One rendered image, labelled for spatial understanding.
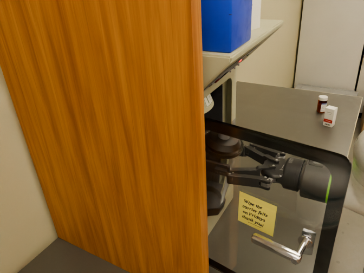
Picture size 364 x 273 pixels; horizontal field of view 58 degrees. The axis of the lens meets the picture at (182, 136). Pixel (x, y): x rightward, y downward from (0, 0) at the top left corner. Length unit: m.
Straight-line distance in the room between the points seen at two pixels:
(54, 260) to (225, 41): 0.75
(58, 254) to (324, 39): 3.24
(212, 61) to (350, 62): 3.24
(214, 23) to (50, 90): 0.36
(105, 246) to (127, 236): 0.11
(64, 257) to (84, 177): 0.30
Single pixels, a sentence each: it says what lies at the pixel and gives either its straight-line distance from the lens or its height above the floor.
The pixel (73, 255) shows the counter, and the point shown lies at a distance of 1.03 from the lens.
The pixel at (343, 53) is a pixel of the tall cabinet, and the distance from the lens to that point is 3.74.
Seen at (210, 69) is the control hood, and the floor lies 1.49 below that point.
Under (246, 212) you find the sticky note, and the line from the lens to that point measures 0.67.
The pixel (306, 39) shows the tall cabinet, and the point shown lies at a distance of 3.76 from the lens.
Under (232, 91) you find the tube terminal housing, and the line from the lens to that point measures 0.91.
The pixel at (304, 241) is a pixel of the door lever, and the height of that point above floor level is 1.21.
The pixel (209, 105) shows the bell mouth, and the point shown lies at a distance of 0.82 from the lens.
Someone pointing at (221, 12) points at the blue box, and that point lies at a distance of 0.56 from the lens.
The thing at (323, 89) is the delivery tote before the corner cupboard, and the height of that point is 0.33.
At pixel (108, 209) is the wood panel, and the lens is 0.81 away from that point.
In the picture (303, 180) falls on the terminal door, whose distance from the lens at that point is 0.57.
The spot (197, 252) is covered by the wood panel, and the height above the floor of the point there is 1.12.
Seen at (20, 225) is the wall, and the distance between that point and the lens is 1.03.
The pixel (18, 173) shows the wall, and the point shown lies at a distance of 0.97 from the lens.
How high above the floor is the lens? 1.66
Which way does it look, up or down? 29 degrees down
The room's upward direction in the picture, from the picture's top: 4 degrees counter-clockwise
